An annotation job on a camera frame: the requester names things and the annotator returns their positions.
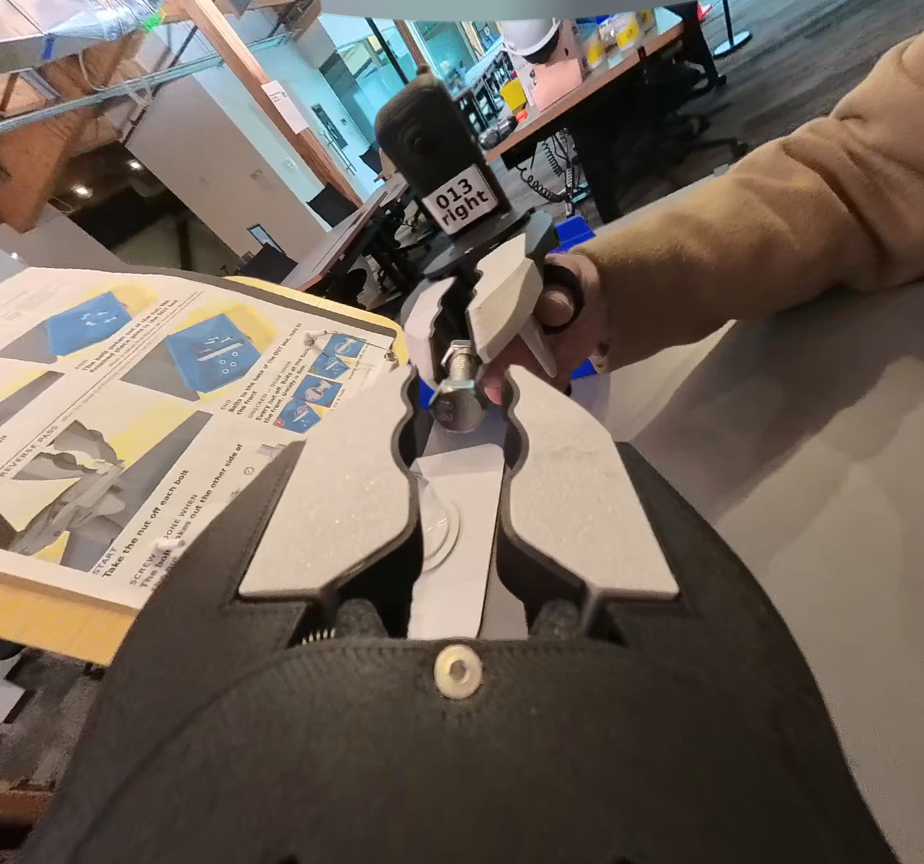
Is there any rectangular sheet-metal duct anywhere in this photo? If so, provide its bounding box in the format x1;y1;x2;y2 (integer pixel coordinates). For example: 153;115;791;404
0;0;102;74

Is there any printed instruction sign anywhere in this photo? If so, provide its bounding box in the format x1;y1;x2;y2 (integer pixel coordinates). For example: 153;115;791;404
0;268;405;608

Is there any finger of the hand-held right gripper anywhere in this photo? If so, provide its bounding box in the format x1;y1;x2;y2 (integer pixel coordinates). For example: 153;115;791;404
400;279;452;393
465;236;544;365

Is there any pink mannequin head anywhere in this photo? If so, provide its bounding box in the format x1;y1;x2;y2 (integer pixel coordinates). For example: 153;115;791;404
516;52;586;110

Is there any black stanchion pole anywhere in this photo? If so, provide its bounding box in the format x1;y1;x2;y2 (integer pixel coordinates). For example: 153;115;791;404
711;0;753;56

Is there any clear sign stand white base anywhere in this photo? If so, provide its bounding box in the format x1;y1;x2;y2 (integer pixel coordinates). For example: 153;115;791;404
408;443;506;640

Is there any steel hex bolt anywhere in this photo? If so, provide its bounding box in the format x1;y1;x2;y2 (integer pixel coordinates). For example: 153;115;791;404
431;366;488;434

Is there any black coiled cable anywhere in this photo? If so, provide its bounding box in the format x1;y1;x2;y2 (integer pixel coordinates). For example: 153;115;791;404
520;135;586;204

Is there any person's right hand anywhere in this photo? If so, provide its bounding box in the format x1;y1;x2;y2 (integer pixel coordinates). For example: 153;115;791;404
482;256;615;406

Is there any white hard hat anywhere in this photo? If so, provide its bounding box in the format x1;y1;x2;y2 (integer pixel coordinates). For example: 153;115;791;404
501;18;563;60

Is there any wooden support post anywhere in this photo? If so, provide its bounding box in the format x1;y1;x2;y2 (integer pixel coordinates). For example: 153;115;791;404
166;0;362;208

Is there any wooden work table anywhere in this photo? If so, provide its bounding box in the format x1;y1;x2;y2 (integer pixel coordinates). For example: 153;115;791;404
484;23;723;222

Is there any person's right forearm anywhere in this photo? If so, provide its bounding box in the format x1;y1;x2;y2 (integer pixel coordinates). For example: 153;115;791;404
577;34;924;374

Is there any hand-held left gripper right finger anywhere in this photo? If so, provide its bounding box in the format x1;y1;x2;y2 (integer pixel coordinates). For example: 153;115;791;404
497;367;681;637

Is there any grey desk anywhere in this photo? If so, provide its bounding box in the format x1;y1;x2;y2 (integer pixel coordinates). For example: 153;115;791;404
404;214;924;864

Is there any wooden office table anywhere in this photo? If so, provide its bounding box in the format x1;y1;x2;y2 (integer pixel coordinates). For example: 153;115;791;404
282;178;427;295

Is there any white paper notice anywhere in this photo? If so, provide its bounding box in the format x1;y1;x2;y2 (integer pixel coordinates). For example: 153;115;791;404
261;80;304;132

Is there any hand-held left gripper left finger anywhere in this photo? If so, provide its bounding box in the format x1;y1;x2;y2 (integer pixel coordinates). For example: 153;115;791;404
238;366;423;637

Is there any black office chair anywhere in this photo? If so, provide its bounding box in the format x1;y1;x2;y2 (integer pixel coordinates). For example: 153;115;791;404
307;185;358;230
664;1;748;157

